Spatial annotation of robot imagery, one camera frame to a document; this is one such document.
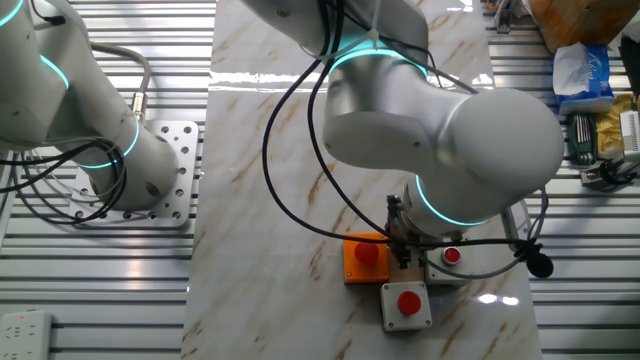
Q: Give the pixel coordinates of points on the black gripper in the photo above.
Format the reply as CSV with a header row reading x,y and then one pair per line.
x,y
402,230

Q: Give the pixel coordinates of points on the small wooden block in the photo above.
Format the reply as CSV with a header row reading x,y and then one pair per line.
x,y
405,274

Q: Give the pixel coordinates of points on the white Flexiv robot arm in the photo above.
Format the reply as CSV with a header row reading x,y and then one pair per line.
x,y
500,145

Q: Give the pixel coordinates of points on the grey box small red button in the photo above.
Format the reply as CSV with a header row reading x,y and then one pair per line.
x,y
465,272

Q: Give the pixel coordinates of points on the orange box red mushroom button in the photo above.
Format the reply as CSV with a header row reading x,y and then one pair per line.
x,y
352,270

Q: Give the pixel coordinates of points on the grey box large red button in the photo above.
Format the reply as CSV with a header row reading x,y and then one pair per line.
x,y
392,317

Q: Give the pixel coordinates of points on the marble pattern mat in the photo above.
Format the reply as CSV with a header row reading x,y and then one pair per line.
x,y
280,250

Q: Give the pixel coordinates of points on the green hex key set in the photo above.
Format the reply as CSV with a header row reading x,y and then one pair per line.
x,y
582,135

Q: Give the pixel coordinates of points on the blue tissue pack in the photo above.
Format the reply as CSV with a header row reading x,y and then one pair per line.
x,y
595,75

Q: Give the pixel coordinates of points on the black upright bar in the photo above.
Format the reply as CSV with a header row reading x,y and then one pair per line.
x,y
631,65

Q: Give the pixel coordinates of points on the brown cardboard box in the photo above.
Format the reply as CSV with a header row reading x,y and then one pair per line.
x,y
585,20

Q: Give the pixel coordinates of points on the white power strip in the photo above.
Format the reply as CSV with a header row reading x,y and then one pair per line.
x,y
25,335

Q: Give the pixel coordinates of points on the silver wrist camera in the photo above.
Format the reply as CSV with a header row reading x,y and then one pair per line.
x,y
515,222

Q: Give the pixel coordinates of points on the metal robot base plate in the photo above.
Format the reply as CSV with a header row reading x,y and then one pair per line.
x,y
186,150

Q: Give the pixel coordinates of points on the silver ribbed camera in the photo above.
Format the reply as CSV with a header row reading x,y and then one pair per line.
x,y
631,132

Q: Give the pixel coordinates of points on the metal bracket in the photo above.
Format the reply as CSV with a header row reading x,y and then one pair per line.
x,y
505,17

